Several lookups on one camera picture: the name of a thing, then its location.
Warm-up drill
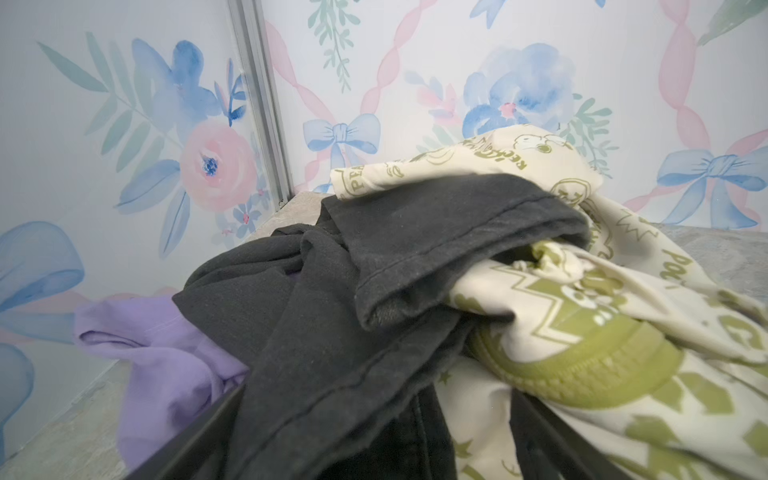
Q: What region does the purple cloth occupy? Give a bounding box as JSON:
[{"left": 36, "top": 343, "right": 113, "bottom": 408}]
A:
[{"left": 74, "top": 295, "right": 248, "bottom": 470}]

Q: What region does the cream green printed cloth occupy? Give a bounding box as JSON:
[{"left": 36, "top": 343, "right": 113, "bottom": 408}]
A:
[{"left": 330, "top": 125, "right": 767, "bottom": 479}]

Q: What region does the dark grey cloth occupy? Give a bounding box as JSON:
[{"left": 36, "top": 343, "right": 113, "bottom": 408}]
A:
[{"left": 174, "top": 174, "right": 588, "bottom": 479}]

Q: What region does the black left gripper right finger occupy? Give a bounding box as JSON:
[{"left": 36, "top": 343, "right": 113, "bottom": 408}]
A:
[{"left": 509, "top": 390, "right": 629, "bottom": 480}]

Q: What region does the left aluminium corner post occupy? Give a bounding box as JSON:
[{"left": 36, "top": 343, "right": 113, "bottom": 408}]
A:
[{"left": 227, "top": 0, "right": 294, "bottom": 210}]

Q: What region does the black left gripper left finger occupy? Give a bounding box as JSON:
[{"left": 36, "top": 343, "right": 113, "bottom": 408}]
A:
[{"left": 127, "top": 384, "right": 246, "bottom": 480}]

